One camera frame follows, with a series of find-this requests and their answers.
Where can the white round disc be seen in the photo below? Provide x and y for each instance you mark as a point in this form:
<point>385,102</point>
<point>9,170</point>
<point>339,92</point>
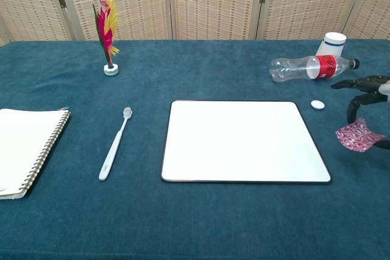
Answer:
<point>317,104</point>

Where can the empty red-label plastic bottle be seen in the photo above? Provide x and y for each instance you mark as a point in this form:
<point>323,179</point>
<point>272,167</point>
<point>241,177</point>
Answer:
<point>292,69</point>

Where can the white rectangular board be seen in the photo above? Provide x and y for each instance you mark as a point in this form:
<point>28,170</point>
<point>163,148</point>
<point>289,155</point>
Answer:
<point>243,141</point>

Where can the colourful feather shuttlecock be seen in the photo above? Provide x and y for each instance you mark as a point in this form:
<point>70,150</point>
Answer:
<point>106,31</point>

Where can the pink patterned square cloth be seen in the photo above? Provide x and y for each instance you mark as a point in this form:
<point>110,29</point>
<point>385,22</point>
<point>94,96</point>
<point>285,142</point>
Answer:
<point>356,138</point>

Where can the white small bottle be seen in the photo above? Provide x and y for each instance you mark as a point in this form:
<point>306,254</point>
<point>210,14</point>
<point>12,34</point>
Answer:
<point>332,45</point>

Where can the spiral notebook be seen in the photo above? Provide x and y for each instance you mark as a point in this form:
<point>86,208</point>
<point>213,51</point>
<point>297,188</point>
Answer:
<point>24,147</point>

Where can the white toothbrush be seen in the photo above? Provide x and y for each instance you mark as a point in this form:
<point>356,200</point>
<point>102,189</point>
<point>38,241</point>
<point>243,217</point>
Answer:
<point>111,156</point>

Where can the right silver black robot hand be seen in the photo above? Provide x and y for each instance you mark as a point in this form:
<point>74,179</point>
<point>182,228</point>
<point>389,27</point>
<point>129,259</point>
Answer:
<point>370,82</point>

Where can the woven folding screen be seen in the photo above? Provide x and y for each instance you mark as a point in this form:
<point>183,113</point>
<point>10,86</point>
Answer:
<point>213,1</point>

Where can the blue tablecloth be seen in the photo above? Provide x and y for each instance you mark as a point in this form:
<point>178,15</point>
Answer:
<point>182,220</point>

